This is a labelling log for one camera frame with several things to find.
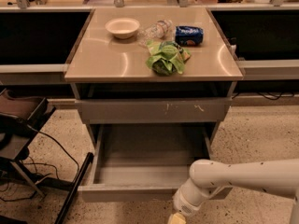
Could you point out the yellow foam-covered gripper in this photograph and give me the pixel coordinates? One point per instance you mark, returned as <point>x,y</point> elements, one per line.
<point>183,204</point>

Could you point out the grey top drawer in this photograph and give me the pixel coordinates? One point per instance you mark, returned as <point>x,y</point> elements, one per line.
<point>117,111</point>

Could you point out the green chip bag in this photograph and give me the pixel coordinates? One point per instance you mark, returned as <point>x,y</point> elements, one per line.
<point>166,58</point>

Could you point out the blue soda can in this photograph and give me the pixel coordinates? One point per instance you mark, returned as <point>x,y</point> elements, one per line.
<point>189,35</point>

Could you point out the white bowl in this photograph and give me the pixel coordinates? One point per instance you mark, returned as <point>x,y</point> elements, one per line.
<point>122,28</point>

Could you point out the grey cabinet with steel top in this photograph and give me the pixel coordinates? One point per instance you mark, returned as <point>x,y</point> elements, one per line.
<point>104,67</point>

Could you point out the clear plastic water bottle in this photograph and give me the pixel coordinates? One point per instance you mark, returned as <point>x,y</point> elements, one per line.
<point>159,29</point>

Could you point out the black cart with tray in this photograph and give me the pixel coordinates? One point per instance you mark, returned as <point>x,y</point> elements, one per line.
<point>21,118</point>

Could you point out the black bar on floor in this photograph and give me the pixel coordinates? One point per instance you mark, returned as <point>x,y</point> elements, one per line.
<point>74,188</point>

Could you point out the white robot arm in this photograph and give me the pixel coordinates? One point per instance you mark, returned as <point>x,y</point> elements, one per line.
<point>208,178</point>

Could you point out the grey drawer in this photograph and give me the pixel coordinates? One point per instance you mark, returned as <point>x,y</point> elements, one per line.
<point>143,162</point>
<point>117,111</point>

